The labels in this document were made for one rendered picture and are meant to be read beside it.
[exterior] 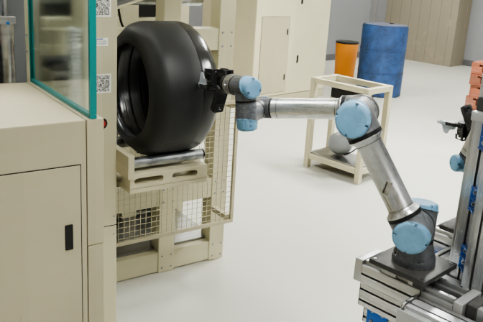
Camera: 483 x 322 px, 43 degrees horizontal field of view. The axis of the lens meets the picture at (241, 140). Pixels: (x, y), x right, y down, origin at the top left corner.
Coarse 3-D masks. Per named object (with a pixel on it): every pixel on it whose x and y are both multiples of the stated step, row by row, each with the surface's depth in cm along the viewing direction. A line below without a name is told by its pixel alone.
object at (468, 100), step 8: (472, 64) 704; (480, 64) 698; (472, 72) 706; (480, 72) 700; (472, 80) 708; (480, 80) 703; (472, 88) 711; (472, 96) 711; (464, 104) 719; (472, 104) 712
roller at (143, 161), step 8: (168, 152) 258; (176, 152) 259; (184, 152) 260; (192, 152) 262; (200, 152) 264; (136, 160) 248; (144, 160) 250; (152, 160) 251; (160, 160) 253; (168, 160) 256; (176, 160) 258; (184, 160) 261
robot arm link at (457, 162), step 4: (468, 136) 253; (468, 140) 253; (464, 144) 255; (464, 148) 255; (460, 152) 258; (464, 152) 255; (452, 156) 261; (456, 156) 258; (460, 156) 257; (464, 156) 256; (452, 160) 260; (456, 160) 257; (460, 160) 256; (464, 160) 256; (452, 164) 260; (456, 164) 257; (460, 164) 256; (464, 164) 257; (452, 168) 260; (456, 168) 257; (460, 168) 257
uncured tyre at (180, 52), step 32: (128, 32) 250; (160, 32) 242; (192, 32) 250; (128, 64) 280; (160, 64) 235; (192, 64) 241; (128, 96) 283; (160, 96) 236; (192, 96) 240; (128, 128) 277; (160, 128) 241; (192, 128) 247
